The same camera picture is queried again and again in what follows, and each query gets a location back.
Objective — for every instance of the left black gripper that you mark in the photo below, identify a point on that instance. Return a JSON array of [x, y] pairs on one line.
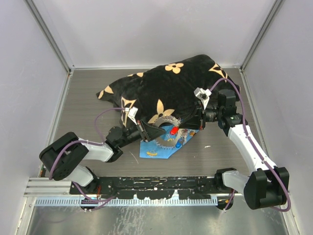
[[147, 132]]

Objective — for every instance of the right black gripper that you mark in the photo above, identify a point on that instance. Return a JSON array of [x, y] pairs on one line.
[[194, 120]]

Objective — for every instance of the large metal keyring with rings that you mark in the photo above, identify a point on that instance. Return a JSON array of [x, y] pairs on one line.
[[167, 123]]

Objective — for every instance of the red key tag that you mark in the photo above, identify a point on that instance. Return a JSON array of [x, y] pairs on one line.
[[174, 130]]

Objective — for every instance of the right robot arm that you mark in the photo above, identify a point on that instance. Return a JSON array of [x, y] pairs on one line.
[[267, 184]]

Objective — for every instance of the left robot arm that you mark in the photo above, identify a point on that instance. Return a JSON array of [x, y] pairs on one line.
[[62, 158]]

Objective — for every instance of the blue cartoon print cloth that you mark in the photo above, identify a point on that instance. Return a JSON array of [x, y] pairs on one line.
[[153, 150]]

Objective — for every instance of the blue key tag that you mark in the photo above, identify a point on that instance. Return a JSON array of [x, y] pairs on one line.
[[179, 143]]

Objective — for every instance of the black floral plush pillow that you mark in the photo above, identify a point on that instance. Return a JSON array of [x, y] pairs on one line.
[[168, 90]]

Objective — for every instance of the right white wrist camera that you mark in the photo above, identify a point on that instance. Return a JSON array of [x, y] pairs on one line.
[[203, 96]]

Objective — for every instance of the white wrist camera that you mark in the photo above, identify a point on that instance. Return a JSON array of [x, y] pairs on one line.
[[130, 113], [203, 96]]

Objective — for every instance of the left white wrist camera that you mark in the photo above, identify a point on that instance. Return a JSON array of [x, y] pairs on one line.
[[130, 113]]

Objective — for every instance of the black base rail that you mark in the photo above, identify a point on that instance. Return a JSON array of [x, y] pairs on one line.
[[162, 187]]

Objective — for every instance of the white slotted cable duct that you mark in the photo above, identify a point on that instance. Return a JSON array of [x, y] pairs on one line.
[[80, 201]]

